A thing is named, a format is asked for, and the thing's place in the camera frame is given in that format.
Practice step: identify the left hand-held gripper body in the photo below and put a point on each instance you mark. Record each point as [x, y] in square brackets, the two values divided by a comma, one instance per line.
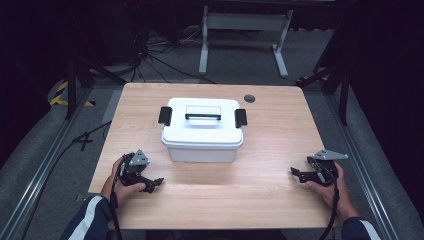
[135, 166]

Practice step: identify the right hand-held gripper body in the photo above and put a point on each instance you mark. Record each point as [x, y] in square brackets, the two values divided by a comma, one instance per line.
[325, 166]

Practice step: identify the white plastic storage box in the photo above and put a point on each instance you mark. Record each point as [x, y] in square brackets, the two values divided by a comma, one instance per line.
[200, 155]

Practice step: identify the black box latch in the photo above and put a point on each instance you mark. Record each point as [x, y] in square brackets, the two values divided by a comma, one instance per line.
[240, 118]
[165, 115]

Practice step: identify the person's left hand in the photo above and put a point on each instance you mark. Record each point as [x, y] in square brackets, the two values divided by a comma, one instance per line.
[123, 193]

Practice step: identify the person's right hand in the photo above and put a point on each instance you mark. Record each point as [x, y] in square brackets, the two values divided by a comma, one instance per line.
[336, 196]

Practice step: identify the black metal stand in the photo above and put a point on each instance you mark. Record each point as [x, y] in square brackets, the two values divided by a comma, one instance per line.
[71, 86]
[344, 96]

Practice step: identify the grey round table grommet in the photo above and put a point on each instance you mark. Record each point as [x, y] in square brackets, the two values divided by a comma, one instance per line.
[249, 98]

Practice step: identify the yellow black floor tape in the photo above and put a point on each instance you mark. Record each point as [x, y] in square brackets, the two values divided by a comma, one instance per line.
[60, 96]

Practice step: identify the metal floor rail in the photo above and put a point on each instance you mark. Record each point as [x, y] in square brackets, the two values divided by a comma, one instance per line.
[43, 166]
[363, 166]

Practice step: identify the white metal desk frame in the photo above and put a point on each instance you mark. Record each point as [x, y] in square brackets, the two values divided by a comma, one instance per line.
[246, 21]

